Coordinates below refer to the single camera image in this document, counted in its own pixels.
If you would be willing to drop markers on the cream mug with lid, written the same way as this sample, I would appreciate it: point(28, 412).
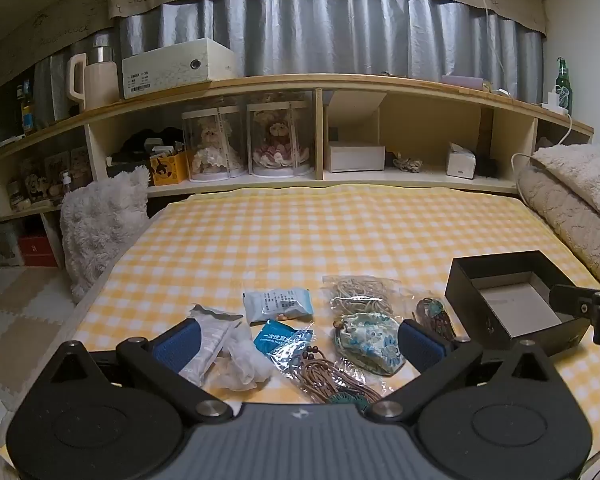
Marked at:
point(100, 85)

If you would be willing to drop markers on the pink doll display case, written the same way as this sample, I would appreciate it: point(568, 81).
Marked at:
point(280, 140)

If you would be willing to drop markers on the white shoe box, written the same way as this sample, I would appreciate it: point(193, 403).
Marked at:
point(175, 67)

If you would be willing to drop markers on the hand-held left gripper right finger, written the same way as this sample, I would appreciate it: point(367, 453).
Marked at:
point(422, 345)

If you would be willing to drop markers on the clear packet with blue label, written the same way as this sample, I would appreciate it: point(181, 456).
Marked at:
point(285, 342)

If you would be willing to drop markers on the light blue wipe packet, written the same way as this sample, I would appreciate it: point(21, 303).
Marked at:
point(277, 304)

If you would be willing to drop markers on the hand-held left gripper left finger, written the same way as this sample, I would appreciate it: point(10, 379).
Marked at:
point(177, 342)

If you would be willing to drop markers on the white rectangular box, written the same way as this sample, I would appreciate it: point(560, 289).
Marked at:
point(355, 157)

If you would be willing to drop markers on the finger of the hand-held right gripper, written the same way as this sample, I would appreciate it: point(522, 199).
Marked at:
point(572, 300)

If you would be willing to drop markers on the grey curtain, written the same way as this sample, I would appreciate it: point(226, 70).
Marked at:
point(305, 30)

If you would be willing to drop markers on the white fluffy blanket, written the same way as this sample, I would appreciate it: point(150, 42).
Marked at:
point(580, 170)

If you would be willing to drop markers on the beige textured quilt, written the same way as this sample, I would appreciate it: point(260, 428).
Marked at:
point(565, 220)

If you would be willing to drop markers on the yellow cardboard box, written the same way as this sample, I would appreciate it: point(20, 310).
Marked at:
point(167, 170)

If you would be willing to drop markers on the white tissue box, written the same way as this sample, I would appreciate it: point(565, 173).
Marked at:
point(461, 162)

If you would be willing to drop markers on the floral brocade pouch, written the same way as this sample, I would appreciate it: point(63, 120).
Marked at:
point(372, 342)

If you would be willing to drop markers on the crumpled clear plastic bag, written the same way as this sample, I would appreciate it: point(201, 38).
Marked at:
point(242, 360)

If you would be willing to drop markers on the grey foil seat cushion packet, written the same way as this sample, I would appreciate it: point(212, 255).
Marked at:
point(207, 342)

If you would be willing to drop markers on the yellow label bottle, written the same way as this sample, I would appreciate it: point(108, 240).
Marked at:
point(28, 115)

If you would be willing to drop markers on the flat purple box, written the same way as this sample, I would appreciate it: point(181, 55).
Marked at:
point(465, 81)

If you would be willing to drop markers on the grey fluffy pillow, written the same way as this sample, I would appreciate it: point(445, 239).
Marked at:
point(100, 230)

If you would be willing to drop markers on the white charger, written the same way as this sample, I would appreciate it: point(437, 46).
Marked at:
point(552, 100)

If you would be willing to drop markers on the red box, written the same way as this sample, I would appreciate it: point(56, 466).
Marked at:
point(37, 250)

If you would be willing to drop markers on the wooden headboard shelf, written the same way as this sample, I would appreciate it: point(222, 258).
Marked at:
point(280, 85)

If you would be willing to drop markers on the yellow white checkered blanket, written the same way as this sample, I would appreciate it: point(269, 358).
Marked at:
point(305, 240)

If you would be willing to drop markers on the clear bag of rubber bands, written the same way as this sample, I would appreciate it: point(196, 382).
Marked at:
point(360, 295)

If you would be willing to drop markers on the green glass bottle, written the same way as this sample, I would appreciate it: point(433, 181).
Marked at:
point(563, 90)

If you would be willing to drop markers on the black cardboard box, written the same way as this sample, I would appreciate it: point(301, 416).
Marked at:
point(465, 285)

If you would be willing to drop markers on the black cloth pile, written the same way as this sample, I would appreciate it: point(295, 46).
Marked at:
point(145, 140)

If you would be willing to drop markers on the dark patterned packet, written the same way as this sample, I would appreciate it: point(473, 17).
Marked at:
point(435, 317)

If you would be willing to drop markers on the cream doll display case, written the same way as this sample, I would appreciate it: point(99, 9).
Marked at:
point(212, 145)

